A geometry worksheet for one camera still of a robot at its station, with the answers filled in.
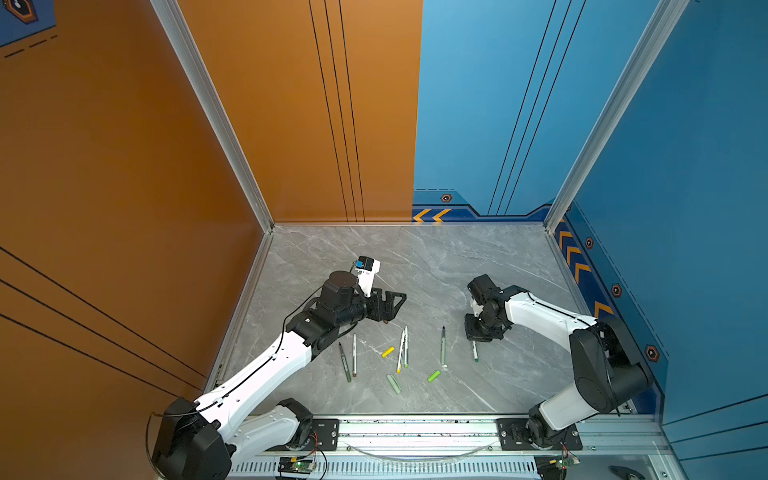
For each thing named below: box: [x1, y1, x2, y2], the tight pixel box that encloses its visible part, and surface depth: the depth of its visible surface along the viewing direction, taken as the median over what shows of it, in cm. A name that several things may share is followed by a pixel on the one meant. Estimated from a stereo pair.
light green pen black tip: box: [441, 326, 447, 368], surface depth 89 cm
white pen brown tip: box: [353, 333, 357, 378], surface depth 87 cm
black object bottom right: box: [608, 465, 646, 480], surface depth 70 cm
